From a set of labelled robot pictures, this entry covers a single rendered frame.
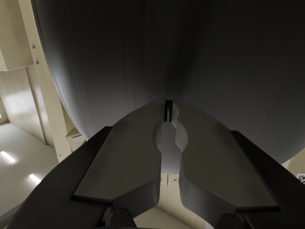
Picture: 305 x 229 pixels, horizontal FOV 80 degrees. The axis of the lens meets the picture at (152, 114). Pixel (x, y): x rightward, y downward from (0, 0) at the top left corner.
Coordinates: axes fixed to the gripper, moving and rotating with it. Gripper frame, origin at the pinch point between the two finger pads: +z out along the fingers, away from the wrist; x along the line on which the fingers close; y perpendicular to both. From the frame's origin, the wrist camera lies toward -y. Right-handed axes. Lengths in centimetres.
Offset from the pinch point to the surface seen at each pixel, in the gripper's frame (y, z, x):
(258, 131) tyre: 3.7, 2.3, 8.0
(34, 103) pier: 394, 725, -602
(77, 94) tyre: 0.8, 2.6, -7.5
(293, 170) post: 25.6, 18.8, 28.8
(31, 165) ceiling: 607, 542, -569
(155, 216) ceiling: 582, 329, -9
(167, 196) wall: 506, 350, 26
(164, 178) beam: 57, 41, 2
